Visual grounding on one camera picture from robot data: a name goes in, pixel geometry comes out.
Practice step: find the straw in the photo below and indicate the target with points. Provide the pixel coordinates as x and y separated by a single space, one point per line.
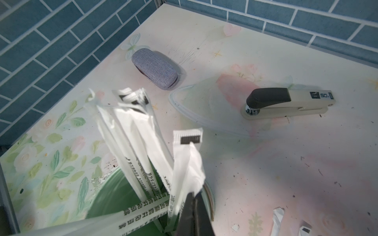
304 231
278 214

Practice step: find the purple fabric glasses case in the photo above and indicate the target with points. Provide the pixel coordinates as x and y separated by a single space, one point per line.
155 68

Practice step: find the green cylindrical cup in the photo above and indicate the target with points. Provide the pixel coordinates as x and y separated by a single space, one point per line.
117 194

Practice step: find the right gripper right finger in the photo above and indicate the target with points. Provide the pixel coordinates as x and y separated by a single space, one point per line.
202 224

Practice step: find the wrapped straws in cup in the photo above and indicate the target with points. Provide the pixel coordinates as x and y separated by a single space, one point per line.
58 168

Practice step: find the clear plastic lid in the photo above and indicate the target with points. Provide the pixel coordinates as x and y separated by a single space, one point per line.
205 105

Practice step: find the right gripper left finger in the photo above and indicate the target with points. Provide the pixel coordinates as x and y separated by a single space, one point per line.
186 223

